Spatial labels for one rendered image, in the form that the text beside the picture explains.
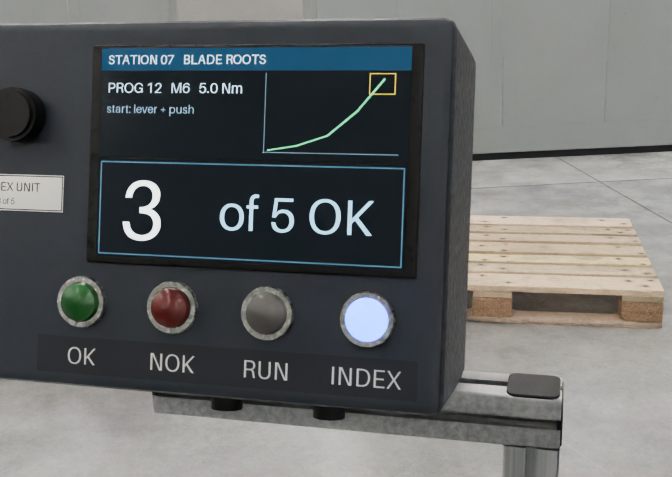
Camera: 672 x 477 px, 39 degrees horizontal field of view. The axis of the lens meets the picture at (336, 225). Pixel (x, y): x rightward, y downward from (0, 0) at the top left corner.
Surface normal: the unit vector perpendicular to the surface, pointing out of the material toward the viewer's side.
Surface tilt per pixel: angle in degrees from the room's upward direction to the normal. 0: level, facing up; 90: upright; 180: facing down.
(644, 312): 88
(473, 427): 90
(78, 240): 75
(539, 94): 90
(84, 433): 1
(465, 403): 90
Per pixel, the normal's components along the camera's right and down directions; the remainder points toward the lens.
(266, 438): -0.03, -0.96
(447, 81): 0.15, 0.02
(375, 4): 0.11, 0.26
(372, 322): -0.15, 0.02
